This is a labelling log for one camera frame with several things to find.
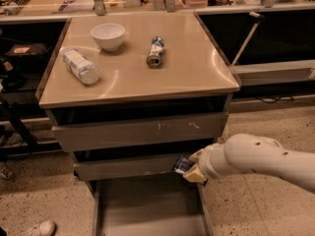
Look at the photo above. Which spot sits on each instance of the grey drawer cabinet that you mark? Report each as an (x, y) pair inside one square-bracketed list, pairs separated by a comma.
[(192, 79)]

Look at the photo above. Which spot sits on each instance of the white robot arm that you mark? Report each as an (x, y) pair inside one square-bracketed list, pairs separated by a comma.
[(248, 154)]

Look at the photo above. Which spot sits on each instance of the black bag on shelf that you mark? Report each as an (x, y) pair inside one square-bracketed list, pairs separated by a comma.
[(30, 58)]

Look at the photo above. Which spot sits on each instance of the dark blue rxbar wrapper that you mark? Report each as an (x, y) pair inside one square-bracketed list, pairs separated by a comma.
[(182, 165)]

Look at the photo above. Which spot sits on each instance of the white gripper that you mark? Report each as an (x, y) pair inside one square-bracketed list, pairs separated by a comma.
[(206, 162)]

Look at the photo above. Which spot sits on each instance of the open bottom drawer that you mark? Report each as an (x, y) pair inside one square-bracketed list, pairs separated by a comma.
[(151, 205)]

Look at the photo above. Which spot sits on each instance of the clear plastic bottle lying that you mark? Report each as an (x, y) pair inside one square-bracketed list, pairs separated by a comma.
[(82, 67)]

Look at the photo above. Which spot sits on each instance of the black metal stand leg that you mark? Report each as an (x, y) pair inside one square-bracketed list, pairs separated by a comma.
[(16, 122)]

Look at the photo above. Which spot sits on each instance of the white ceramic bowl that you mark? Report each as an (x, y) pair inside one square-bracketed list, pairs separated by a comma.
[(108, 36)]

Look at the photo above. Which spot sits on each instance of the white sneaker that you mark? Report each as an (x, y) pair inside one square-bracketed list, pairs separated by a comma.
[(44, 228)]

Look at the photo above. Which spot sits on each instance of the middle drawer front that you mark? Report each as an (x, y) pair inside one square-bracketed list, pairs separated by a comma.
[(127, 167)]

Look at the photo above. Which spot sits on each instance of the top drawer front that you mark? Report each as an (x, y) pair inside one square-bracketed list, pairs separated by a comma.
[(127, 133)]

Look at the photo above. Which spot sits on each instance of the blue white drink can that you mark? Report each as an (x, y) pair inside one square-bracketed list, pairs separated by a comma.
[(155, 55)]

